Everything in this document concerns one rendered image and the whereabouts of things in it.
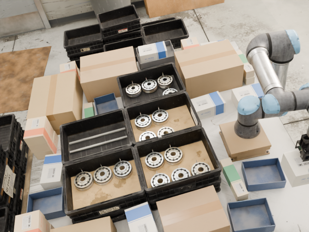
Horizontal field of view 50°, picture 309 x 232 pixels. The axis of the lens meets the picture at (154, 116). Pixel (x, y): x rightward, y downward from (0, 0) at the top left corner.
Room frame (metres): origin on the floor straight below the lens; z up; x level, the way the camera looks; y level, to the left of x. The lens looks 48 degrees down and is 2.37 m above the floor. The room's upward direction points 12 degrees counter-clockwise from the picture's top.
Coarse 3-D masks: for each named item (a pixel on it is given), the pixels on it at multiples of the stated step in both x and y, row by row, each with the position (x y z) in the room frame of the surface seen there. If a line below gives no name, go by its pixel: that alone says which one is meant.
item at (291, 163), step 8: (288, 152) 0.77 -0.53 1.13; (296, 152) 0.76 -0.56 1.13; (288, 160) 0.73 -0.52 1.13; (296, 160) 0.72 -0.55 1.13; (288, 168) 0.71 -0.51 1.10; (296, 168) 0.68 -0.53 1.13; (304, 168) 0.68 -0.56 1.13; (288, 176) 0.69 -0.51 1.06; (296, 176) 0.65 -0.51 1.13; (304, 176) 0.65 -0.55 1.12; (296, 184) 0.65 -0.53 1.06; (304, 184) 0.65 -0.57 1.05
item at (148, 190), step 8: (200, 128) 1.15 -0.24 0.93; (168, 136) 1.14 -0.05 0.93; (144, 144) 1.12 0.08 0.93; (208, 144) 1.04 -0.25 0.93; (136, 152) 1.08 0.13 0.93; (216, 160) 0.93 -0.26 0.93; (192, 176) 0.87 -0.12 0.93; (200, 176) 0.86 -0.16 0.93; (144, 184) 0.88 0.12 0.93; (168, 184) 0.85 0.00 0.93; (176, 184) 0.85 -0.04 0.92
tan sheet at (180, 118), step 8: (168, 112) 1.41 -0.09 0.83; (176, 112) 1.40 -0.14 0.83; (184, 112) 1.38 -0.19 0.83; (168, 120) 1.35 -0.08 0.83; (176, 120) 1.33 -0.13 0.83; (184, 120) 1.32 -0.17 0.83; (192, 120) 1.31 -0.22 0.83; (136, 128) 1.33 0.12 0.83; (152, 128) 1.31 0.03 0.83; (176, 128) 1.27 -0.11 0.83; (184, 128) 1.26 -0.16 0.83; (136, 136) 1.27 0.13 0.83
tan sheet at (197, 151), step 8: (192, 144) 1.13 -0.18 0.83; (200, 144) 1.12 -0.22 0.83; (160, 152) 1.12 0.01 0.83; (184, 152) 1.09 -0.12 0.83; (192, 152) 1.08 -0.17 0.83; (200, 152) 1.07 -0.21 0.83; (144, 160) 1.09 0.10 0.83; (184, 160) 1.04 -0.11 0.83; (192, 160) 1.03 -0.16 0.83; (200, 160) 1.02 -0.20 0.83; (208, 160) 1.01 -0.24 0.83; (144, 168) 1.04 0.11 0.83; (160, 168) 1.02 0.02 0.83; (168, 168) 1.01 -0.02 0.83; (176, 168) 1.00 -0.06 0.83; (152, 176) 0.98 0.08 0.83
